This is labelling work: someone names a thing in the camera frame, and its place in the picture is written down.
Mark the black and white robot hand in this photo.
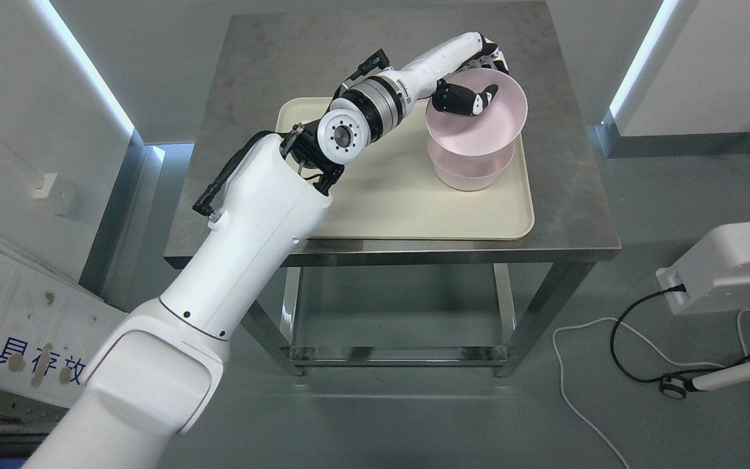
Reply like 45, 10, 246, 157
398, 32, 510, 117

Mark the pink bowl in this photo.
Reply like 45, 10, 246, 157
426, 137, 515, 191
425, 68, 529, 157

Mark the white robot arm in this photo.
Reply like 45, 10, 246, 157
25, 57, 441, 468

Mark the beige plastic tray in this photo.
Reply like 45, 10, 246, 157
312, 102, 535, 241

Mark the stainless steel table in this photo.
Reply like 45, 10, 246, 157
165, 2, 621, 377

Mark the white machine with red label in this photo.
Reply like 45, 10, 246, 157
656, 222, 750, 315

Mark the white pole with caster wheel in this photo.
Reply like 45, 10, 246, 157
659, 360, 750, 399

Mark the white signboard with blue characters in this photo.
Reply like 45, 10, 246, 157
0, 236, 126, 408

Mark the black power cable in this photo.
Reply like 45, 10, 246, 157
609, 283, 750, 383

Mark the white cable on floor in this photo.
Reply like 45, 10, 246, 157
551, 306, 750, 469

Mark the white wall socket box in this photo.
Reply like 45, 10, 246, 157
31, 173, 59, 200

